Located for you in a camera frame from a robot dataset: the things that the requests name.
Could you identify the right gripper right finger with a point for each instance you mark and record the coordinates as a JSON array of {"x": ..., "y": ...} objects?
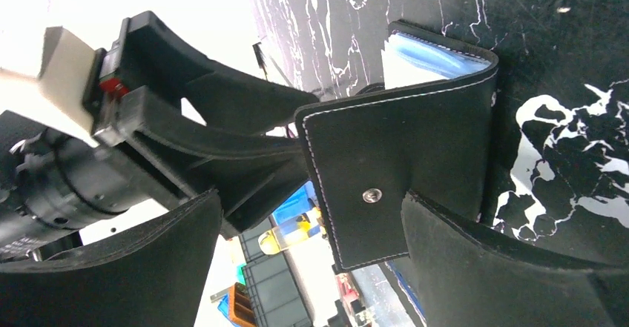
[{"x": 470, "y": 275}]

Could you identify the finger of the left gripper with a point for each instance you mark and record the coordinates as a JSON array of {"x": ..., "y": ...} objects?
[
  {"x": 173, "y": 159},
  {"x": 206, "y": 79}
]

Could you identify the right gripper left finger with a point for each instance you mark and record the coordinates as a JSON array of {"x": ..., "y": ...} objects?
[{"x": 152, "y": 274}]

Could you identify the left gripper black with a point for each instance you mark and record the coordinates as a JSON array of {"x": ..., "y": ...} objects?
[{"x": 65, "y": 162}]

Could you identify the black leather card holder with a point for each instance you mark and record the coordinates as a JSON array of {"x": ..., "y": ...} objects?
[{"x": 428, "y": 136}]

